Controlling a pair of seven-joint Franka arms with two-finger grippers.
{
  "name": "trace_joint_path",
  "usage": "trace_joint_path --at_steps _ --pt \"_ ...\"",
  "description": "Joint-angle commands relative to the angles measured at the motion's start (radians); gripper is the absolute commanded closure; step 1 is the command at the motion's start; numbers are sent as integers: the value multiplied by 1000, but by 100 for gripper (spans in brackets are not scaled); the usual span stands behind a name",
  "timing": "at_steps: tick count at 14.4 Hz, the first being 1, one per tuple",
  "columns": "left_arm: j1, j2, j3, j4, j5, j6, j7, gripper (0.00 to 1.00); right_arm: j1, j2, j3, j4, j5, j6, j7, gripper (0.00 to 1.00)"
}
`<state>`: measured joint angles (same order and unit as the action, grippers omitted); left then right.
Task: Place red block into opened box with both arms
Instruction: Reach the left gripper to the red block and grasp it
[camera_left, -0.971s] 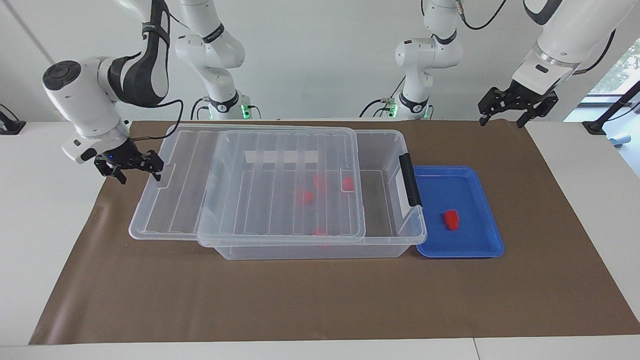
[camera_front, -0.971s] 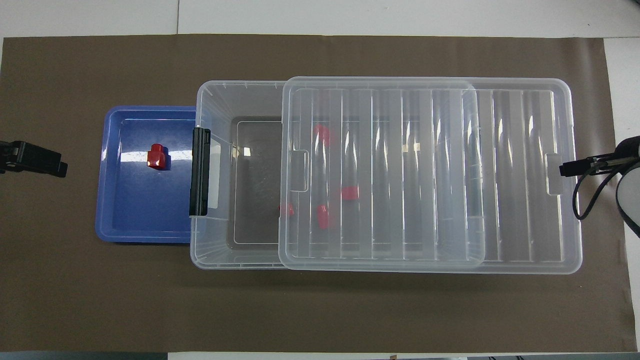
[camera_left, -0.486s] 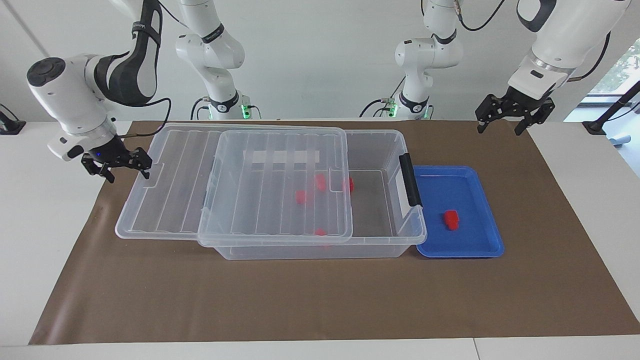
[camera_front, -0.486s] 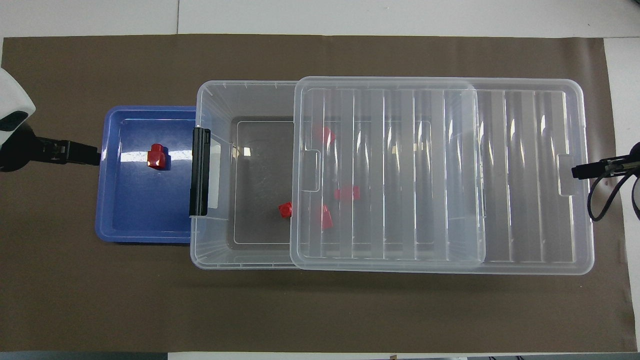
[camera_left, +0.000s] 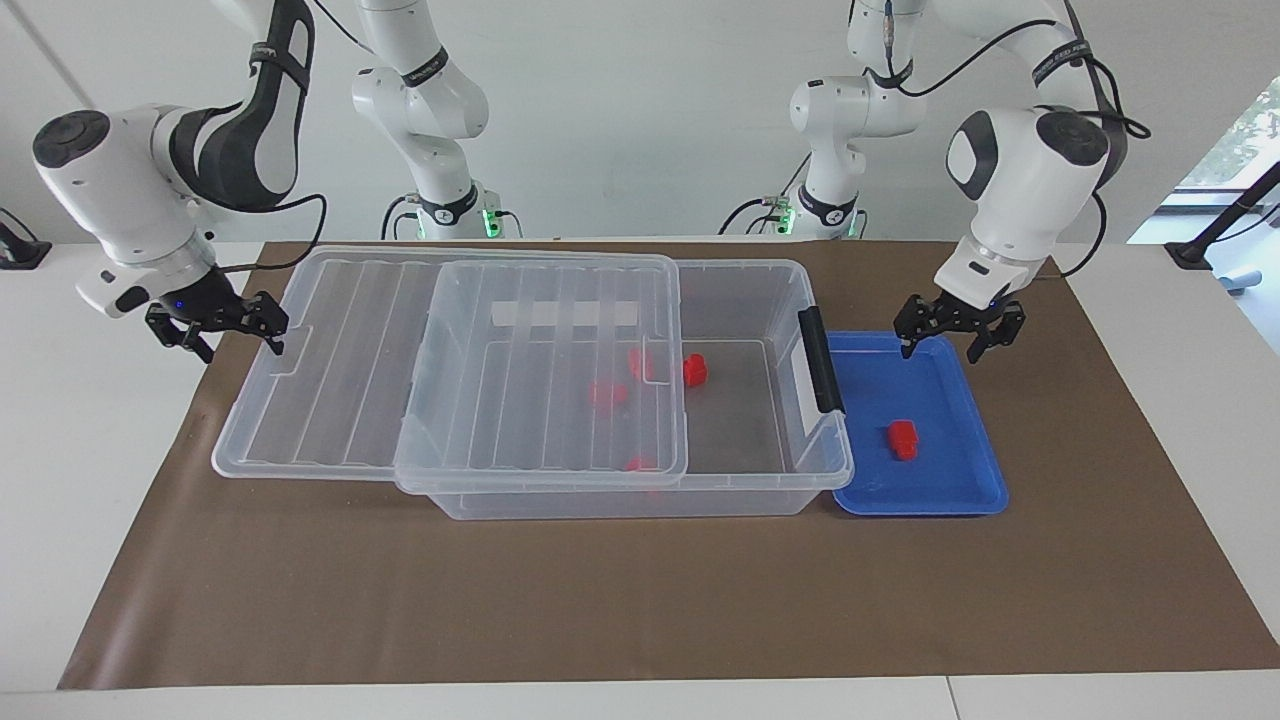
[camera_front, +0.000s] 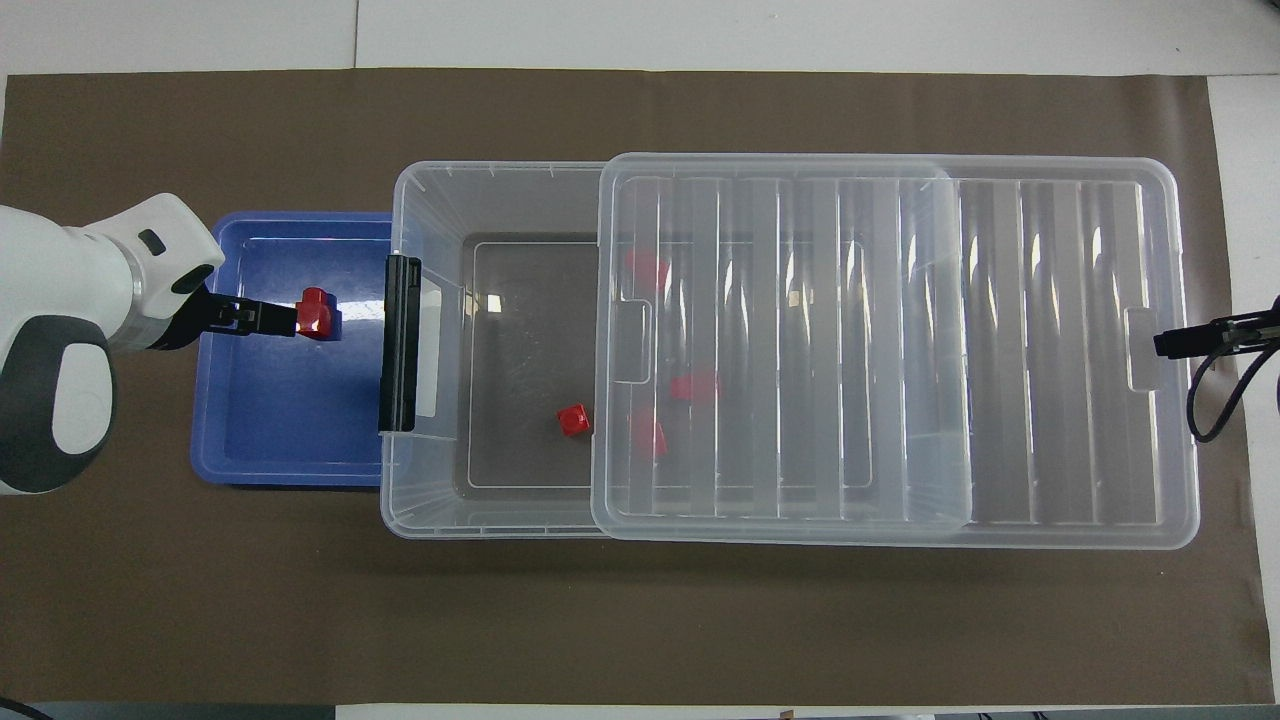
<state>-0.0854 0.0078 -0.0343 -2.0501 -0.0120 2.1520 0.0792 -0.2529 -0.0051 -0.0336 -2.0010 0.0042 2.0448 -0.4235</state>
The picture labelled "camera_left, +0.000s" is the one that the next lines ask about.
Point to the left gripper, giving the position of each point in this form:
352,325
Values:
968,304

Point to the blue plastic tray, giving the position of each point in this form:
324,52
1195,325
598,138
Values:
945,470

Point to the red block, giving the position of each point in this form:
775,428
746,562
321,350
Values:
695,371
639,463
903,439
607,393

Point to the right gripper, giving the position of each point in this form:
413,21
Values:
202,300

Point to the clear plastic storage box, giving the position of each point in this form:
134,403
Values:
745,420

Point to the clear plastic box lid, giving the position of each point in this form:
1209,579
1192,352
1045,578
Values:
340,380

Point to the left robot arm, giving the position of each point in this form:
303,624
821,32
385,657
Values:
1020,190

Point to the black stand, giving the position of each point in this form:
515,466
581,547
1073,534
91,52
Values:
22,250
1225,215

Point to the window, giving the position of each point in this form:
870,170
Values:
1235,150

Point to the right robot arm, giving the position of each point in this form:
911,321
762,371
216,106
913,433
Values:
120,190

